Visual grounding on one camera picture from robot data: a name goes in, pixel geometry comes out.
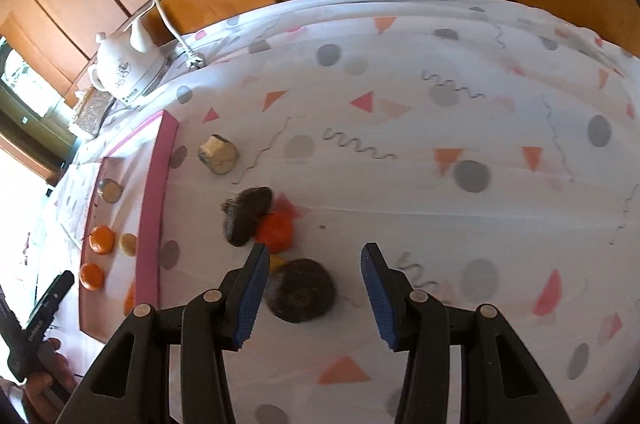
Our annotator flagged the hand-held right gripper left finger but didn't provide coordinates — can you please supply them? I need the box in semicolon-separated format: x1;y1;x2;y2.
60;243;271;424

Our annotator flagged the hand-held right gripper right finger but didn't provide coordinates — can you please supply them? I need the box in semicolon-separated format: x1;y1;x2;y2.
361;242;573;424

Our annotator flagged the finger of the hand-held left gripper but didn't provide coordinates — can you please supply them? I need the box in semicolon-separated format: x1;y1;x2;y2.
29;271;76;346

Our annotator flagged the orange tangerine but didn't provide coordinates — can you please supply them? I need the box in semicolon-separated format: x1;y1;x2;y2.
88;225;116;255
80;263;106;291

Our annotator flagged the red tomato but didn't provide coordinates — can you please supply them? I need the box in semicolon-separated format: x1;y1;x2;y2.
256;212;295;253

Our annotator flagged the pink shallow tray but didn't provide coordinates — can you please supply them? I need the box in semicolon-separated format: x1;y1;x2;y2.
77;111;180;345

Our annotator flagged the person's left hand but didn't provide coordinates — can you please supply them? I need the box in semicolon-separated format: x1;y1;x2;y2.
22;338;78;415

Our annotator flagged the ornate golden tissue box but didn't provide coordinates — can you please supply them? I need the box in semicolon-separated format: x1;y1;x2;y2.
72;86;115;137

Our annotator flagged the wooden door with glass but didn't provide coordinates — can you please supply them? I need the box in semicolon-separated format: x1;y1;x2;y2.
0;36;78;169

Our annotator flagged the silver kettle base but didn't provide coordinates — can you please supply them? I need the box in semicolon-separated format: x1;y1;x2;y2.
117;46;174;109

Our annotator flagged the white ceramic electric kettle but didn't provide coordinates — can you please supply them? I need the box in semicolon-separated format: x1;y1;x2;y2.
90;18;168;103

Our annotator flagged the white power cord with plug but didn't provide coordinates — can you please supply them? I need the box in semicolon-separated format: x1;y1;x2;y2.
150;0;207;70

